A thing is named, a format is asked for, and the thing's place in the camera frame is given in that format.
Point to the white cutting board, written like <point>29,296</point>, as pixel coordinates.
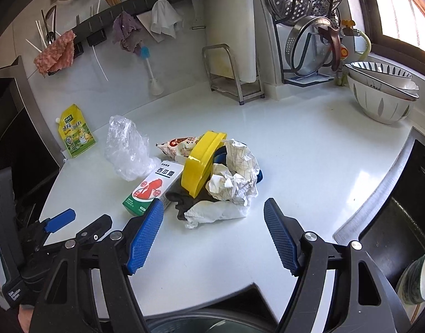
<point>230,24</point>

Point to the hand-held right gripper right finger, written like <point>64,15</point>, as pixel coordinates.
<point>280,239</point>

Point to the white dish cloth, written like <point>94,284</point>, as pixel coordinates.
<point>164,17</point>

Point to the clear plastic bag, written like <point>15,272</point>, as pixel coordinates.
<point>127,149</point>

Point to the metal cutting board rack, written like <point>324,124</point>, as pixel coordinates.
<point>233,86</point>

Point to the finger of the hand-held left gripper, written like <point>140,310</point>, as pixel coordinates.
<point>94,228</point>
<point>61,219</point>

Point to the blue plastic container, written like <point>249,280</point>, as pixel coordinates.
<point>219,156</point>

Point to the black dish rack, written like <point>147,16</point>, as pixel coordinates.
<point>278,41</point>

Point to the printed snack wrapper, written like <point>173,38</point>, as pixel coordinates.
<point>172,146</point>

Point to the window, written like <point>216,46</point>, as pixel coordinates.
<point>407,7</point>

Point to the white colander bowl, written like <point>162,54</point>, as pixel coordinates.
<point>379,105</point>

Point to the white bottle brush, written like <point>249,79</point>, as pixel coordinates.
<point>151,76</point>

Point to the pink dish cloth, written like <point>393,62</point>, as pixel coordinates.
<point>56,53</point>

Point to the yellow green seasoning pouch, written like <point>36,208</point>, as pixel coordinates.
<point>75,135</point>

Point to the patterned paper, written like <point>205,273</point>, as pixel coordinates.
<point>238,166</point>

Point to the green white medicine box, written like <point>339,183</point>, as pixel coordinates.
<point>153,185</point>

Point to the white plastic scraper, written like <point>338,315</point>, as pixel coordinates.
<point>196,10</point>

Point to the metal ladle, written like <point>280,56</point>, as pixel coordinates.
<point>50,24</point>

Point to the glass pot lid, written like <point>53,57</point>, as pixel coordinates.
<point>309,48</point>

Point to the white tissue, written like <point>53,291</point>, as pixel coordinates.
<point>212,213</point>

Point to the black kitchen sink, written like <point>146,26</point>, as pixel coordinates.
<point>389,222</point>

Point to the black cloth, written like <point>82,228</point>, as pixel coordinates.
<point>176,197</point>

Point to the yellow plastic lid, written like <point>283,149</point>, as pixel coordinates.
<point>200,163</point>

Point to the striped bowl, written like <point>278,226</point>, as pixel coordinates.
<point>379,69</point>

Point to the dark wall hook rail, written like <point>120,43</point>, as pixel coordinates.
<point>143,1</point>

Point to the purple dish cloth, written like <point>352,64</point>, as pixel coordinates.
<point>127,29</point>

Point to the green patterned bowl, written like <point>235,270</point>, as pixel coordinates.
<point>415,277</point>

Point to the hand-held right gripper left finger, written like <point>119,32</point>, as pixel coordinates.
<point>144,239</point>

